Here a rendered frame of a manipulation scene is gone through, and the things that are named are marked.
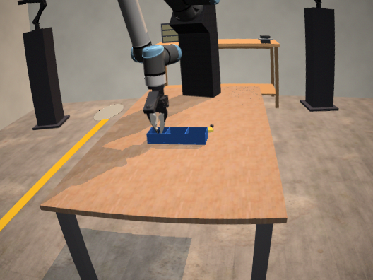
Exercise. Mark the blue three-compartment bin rack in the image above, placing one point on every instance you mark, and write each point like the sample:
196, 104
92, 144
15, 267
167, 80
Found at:
179, 135

